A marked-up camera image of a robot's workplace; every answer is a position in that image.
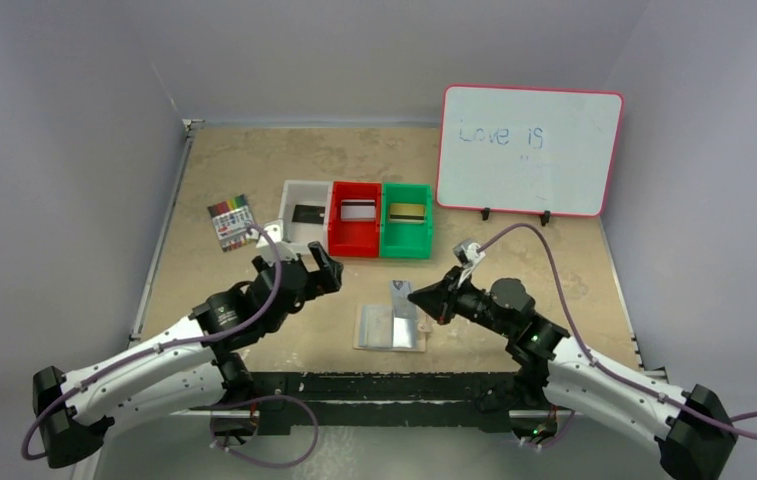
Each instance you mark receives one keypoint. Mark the gold card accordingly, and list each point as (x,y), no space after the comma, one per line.
(407,213)

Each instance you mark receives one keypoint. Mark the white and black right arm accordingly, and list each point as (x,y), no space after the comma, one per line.
(681,426)

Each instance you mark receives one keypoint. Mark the red plastic bin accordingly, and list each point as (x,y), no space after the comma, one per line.
(354,239)

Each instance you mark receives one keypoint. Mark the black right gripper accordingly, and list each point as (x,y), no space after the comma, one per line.
(449,299)

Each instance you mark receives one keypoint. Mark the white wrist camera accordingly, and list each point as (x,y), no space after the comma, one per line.
(469,254)
(272,244)

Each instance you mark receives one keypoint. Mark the pack of coloured markers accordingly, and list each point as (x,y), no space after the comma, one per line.
(232,220)

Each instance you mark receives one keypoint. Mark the pink framed whiteboard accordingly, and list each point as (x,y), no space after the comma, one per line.
(527,150)

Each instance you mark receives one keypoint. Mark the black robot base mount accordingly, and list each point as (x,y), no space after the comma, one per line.
(384,397)

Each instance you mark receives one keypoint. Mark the silver credit card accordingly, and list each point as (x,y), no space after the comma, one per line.
(402,307)

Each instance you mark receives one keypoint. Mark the black card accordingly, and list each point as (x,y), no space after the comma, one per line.
(309,214)

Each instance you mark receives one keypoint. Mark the green plastic bin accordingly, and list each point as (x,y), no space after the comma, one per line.
(406,240)

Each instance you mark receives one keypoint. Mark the white plastic bin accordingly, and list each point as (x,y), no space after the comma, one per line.
(309,192)

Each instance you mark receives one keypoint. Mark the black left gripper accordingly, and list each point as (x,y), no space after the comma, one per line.
(311,273)

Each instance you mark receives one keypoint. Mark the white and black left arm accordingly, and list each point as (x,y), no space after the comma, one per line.
(192,364)

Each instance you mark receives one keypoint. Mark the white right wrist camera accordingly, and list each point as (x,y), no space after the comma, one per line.
(469,254)

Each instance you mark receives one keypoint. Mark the white card with stripe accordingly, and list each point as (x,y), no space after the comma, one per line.
(356,210)

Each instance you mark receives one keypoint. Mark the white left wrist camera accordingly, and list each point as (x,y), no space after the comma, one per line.
(272,244)

